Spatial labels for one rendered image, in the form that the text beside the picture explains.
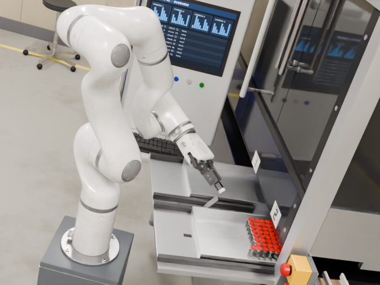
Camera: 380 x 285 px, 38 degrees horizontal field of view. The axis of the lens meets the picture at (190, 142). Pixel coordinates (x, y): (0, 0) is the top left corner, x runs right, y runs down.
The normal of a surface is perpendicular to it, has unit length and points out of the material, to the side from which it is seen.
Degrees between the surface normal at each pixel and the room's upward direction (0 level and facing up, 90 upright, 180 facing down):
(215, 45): 90
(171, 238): 0
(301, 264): 0
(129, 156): 65
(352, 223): 90
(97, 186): 33
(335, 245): 90
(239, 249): 0
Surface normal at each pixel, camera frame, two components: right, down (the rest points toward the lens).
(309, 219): 0.10, 0.51
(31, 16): -0.11, 0.46
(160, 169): 0.24, -0.85
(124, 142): 0.65, 0.07
